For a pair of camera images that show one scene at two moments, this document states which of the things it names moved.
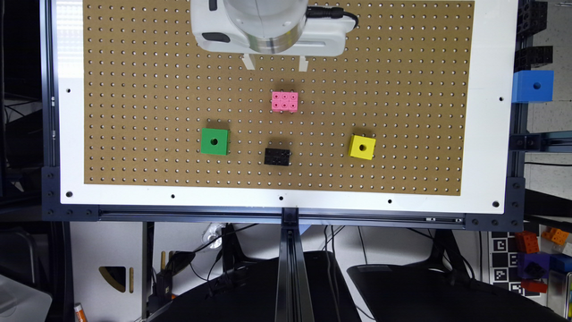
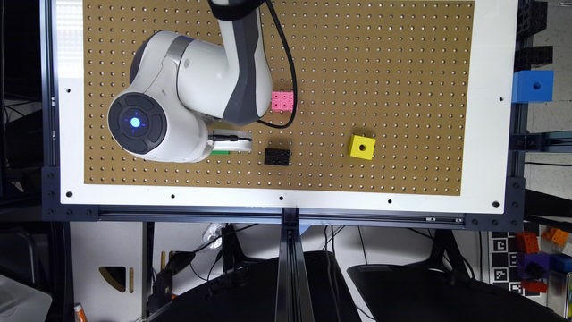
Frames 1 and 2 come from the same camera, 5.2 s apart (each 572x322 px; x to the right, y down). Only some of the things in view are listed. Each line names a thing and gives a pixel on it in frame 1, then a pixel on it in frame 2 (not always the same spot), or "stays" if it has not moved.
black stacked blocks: [532, 19] stays
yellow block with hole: [362, 147] stays
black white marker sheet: [504, 269] stays
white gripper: [322, 37] to [228, 139]
